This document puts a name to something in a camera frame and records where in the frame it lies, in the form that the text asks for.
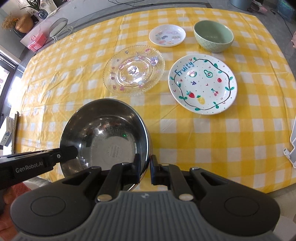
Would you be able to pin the orange round vase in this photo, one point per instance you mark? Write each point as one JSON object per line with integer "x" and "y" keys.
{"x": 24, "y": 24}

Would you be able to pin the round grey chair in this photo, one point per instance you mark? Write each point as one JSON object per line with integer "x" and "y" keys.
{"x": 58, "y": 27}

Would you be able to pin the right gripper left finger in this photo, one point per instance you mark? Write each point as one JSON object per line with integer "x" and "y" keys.
{"x": 119, "y": 175}

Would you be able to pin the white fruity painted plate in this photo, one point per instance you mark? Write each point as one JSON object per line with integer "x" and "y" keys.
{"x": 202, "y": 84}

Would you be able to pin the blue water jug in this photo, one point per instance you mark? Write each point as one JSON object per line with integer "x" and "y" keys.
{"x": 285, "y": 10}

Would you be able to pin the small white saucer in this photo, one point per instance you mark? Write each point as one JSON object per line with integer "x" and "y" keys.
{"x": 167, "y": 35}

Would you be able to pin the green ceramic bowl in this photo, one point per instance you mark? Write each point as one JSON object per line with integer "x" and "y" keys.
{"x": 213, "y": 36}

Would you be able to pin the orange steel bowl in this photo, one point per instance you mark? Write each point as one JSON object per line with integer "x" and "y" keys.
{"x": 106, "y": 132}

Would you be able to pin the pink plastic box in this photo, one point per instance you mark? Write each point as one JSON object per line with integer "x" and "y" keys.
{"x": 37, "y": 42}

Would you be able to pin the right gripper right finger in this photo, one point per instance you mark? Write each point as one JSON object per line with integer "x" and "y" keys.
{"x": 172, "y": 177}

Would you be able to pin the grey metal trash can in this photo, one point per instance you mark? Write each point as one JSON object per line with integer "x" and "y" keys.
{"x": 241, "y": 4}

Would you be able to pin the yellow checkered tablecloth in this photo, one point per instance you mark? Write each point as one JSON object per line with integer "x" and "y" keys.
{"x": 244, "y": 143}

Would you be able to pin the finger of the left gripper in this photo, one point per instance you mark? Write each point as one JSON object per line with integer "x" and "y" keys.
{"x": 63, "y": 154}

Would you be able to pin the white box at table edge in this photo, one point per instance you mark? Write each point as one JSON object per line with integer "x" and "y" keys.
{"x": 6, "y": 130}

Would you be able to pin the clear glass plate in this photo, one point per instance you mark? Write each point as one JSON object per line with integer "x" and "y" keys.
{"x": 133, "y": 70}

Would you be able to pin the blue vase with plant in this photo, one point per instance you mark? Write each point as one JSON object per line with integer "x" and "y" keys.
{"x": 36, "y": 5}

